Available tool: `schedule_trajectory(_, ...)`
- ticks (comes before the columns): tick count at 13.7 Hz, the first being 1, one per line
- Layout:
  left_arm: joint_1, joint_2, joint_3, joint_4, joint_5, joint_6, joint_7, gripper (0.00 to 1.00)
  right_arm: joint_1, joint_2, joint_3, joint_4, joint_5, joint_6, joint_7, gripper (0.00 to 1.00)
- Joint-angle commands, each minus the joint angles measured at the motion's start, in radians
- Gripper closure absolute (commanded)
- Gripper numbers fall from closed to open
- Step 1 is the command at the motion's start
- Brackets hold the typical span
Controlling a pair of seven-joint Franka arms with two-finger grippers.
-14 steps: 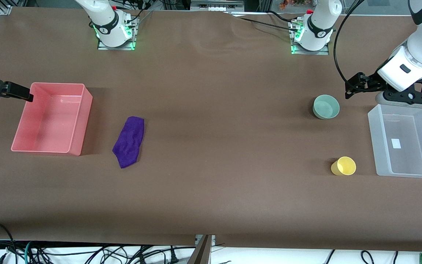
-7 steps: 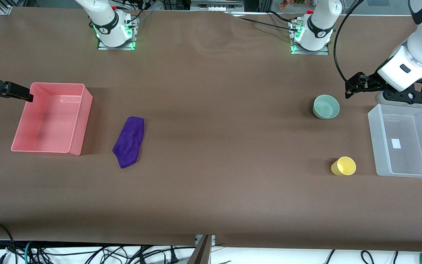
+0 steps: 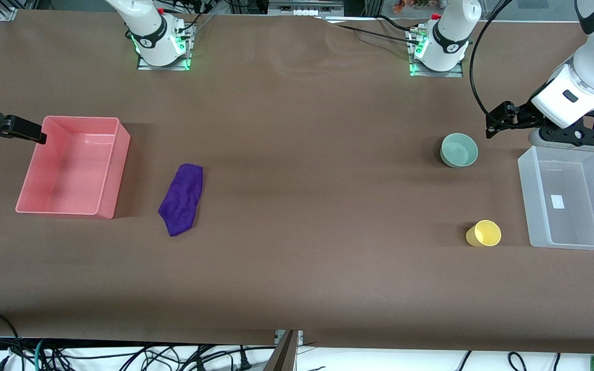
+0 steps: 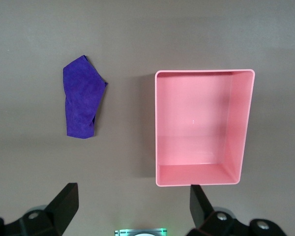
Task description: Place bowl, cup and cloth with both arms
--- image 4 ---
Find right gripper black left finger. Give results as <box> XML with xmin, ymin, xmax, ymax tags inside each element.
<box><xmin>0</xmin><ymin>182</ymin><xmax>80</xmax><ymax>236</ymax></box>

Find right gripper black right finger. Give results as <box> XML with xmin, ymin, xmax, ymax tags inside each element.
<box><xmin>186</xmin><ymin>184</ymin><xmax>285</xmax><ymax>236</ymax></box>

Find pink plastic bin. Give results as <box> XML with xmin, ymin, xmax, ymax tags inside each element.
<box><xmin>154</xmin><ymin>69</ymin><xmax>256</xmax><ymax>188</ymax></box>

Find purple cloth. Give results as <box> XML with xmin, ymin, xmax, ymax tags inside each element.
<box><xmin>62</xmin><ymin>55</ymin><xmax>109</xmax><ymax>140</ymax></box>

